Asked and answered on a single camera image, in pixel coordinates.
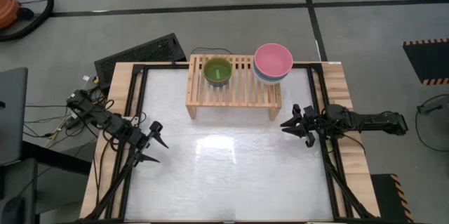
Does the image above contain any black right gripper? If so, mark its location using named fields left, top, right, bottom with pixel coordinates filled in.
left=279, top=104, right=328, bottom=149

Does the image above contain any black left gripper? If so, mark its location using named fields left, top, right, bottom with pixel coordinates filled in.
left=130, top=121, right=170, bottom=167

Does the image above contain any large grey-blue bowl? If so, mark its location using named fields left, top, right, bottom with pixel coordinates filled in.
left=253, top=64, right=293, bottom=81

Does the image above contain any large light pink bowl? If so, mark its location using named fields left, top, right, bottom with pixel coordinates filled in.
left=253, top=43, right=294, bottom=79

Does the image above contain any small lime green bowl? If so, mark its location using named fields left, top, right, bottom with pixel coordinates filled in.
left=203, top=57, right=234, bottom=85

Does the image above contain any wooden slatted shelf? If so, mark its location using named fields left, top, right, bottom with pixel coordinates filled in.
left=185, top=54, right=283, bottom=121

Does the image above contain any black hazard-striped floor mat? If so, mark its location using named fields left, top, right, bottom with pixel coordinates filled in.
left=402, top=38, right=449, bottom=86
left=370, top=173, right=415, bottom=224

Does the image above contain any dark grey side desk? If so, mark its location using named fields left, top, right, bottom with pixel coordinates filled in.
left=0, top=157, right=39, bottom=224

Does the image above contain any black computer mouse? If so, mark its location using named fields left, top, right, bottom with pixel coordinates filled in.
left=1, top=195, right=29, bottom=224

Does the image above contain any orange vacuum cleaner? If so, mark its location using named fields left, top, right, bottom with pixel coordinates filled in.
left=0, top=0, right=22, bottom=31

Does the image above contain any black aluminium table frame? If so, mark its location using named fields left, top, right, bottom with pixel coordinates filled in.
left=83, top=62, right=378, bottom=224

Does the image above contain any black cable bundle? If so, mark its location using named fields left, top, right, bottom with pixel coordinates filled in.
left=22, top=74, right=116, bottom=150

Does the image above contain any black cable behind shelf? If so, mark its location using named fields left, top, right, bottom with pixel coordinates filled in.
left=190, top=46, right=234, bottom=56

